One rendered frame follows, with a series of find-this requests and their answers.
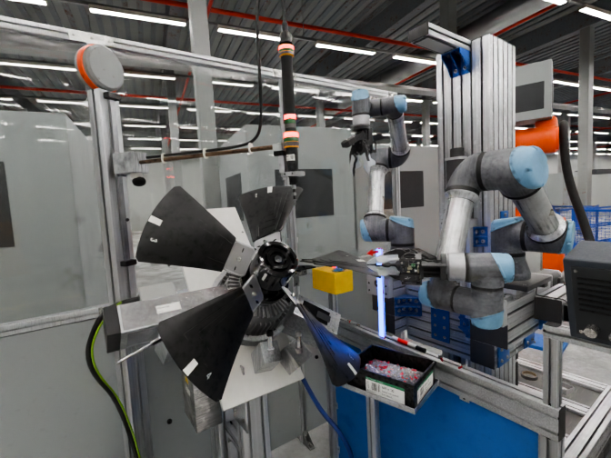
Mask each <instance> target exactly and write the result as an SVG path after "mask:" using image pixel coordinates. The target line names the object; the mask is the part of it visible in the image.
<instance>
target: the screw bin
mask: <svg viewBox="0 0 611 458"><path fill-rule="evenodd" d="M358 355H359V356H360V358H361V365H360V369H359V371H358V373H357V375H356V377H355V378H354V379H353V380H351V381H350V382H349V383H347V384H349V385H352V386H354V387H356V388H359V389H361V390H364V391H367V392H370V393H373V394H376V395H378V396H381V397H384V398H386V399H388V400H391V401H394V402H396V403H401V404H402V405H405V406H408V407H410V408H413V409H415V408H416V407H417V406H418V404H419V403H420V402H421V401H422V399H423V398H424V397H425V395H426V394H427V393H428V391H429V390H430V389H431V387H432V386H433V385H434V383H435V365H436V361H434V360H430V359H426V358H423V357H419V356H415V355H412V354H408V353H401V352H398V351H395V350H391V349H387V348H384V347H380V346H376V345H372V344H371V345H370V346H368V347H367V348H366V349H365V350H364V351H362V352H361V353H359V354H358ZM374 358H375V359H377V360H381V361H386V362H388V361H389V362H390V363H393V364H398V365H400V366H404V367H406V368H407V367H409V368H410V369H411V368H413V369H416V370H417V371H420V372H423V374H422V375H421V376H420V377H419V378H418V379H417V380H416V382H415V383H414V384H411V383H406V382H403V381H400V380H397V379H394V378H391V377H388V376H385V375H382V374H379V373H374V372H371V371H368V370H365V369H362V368H363V367H364V366H365V365H366V364H367V363H368V362H369V361H372V360H373V359H374Z"/></svg>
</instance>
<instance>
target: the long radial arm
mask: <svg viewBox="0 0 611 458"><path fill-rule="evenodd" d="M227 292H228V288H227V284H225V285H219V286H215V287H210V288H206V289H201V290H195V291H191V292H186V293H181V294H172V295H168V296H163V297H158V298H154V299H149V300H144V301H139V302H134V303H130V304H120V305H118V306H117V311H118V317H119V323H120V328H121V343H120V350H123V349H126V348H129V347H133V346H137V345H140V344H147V343H150V341H152V340H154V339H155V338H156V337H158V331H157V327H158V324H159V322H161V321H163V320H165V319H167V318H170V317H172V316H174V315H177V314H180V313H182V312H184V311H186V310H189V309H191V308H193V307H196V306H198V305H199V304H203V303H205V302H207V301H209V300H212V299H214V298H216V297H217V296H219V295H222V294H225V293H227Z"/></svg>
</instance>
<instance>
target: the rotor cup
mask: <svg viewBox="0 0 611 458"><path fill-rule="evenodd" d="M277 255H278V256H280V257H281V258H282V261H281V262H280V263H279V262H277V261H276V260H275V257H276V256H277ZM297 268H298V259H297V256H296V254H295V252H294V251H293V249H292V248H290V247H289V246H288V245H286V244H284V243H281V242H278V241H270V242H266V243H264V244H262V245H261V246H260V247H259V249H258V250H257V253H256V255H255V258H254V259H253V260H252V261H251V263H250V265H249V267H248V269H247V271H246V274H245V277H241V276H240V284H241V286H242V285H243V284H244V283H245V281H246V280H247V279H248V278H249V277H250V276H251V274H252V273H254V274H255V276H256V278H257V281H258V282H259V285H260V288H261V290H262V293H263V296H264V299H263V301H262V302H261V304H273V303H276V302H278V301H279V300H281V299H282V298H283V297H284V295H285V293H284V292H283V291H282V290H281V288H280V287H282V286H284V287H285V288H287V289H288V282H287V281H288V280H289V278H290V277H291V276H292V277H293V276H294V274H295V272H296V271H297ZM265 274H267V276H266V278H265V280H264V281H263V280H262V278H263V276H264V275H265ZM290 280H291V279H290ZM290 280H289V281H290Z"/></svg>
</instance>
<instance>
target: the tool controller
mask: <svg viewBox="0 0 611 458"><path fill-rule="evenodd" d="M563 265H564V274H565V283H566V299H567V309H568V318H569V327H570V334H571V336H573V337H576V338H580V339H585V340H588V341H592V342H596V343H600V344H606V345H610V346H611V242H599V241H580V242H579V243H578V244H577V245H576V246H575V247H574V248H573V249H572V250H571V251H570V252H569V253H568V254H567V255H566V256H565V257H564V259H563Z"/></svg>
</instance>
